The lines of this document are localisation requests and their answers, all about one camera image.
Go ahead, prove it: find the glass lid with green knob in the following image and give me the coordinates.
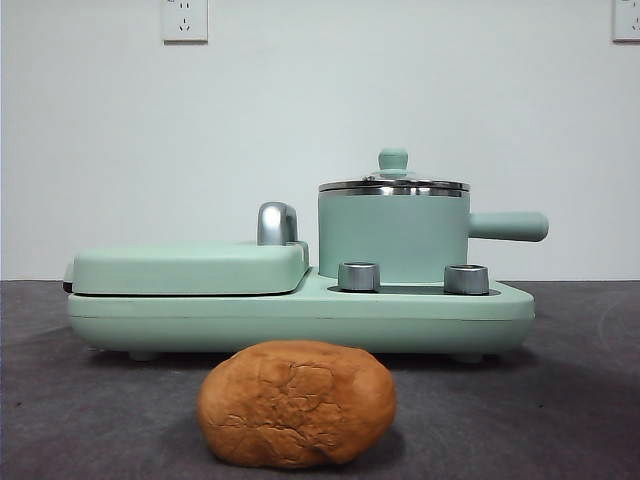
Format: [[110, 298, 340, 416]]
[[318, 147, 471, 195]]

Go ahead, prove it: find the silver control knob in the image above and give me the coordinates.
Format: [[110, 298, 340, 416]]
[[443, 263, 490, 295], [337, 260, 382, 292]]

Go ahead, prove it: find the white wall socket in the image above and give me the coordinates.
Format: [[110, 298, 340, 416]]
[[161, 0, 209, 44], [612, 0, 640, 43]]

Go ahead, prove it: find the mint green pot with handle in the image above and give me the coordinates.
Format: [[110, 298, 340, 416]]
[[317, 180, 550, 284]]

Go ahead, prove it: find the chrome griddle cover handle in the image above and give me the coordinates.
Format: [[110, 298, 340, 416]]
[[256, 201, 300, 247]]

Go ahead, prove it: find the mint green breakfast machine base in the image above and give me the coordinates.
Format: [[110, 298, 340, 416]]
[[67, 267, 536, 362]]

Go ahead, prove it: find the brown potato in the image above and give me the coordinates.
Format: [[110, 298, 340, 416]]
[[196, 340, 398, 470]]

